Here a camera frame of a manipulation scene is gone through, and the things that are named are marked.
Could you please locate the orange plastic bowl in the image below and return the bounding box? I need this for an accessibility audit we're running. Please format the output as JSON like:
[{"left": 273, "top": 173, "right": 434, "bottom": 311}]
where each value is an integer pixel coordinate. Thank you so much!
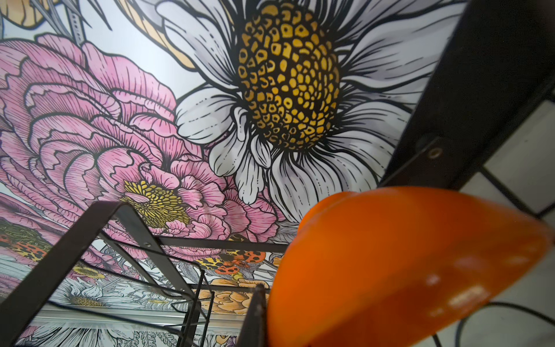
[{"left": 267, "top": 187, "right": 554, "bottom": 346}]

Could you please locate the black metal dish rack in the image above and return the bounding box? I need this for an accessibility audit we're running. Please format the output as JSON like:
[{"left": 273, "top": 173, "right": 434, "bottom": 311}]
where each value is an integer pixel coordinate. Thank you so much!
[{"left": 1, "top": 1, "right": 554, "bottom": 346}]

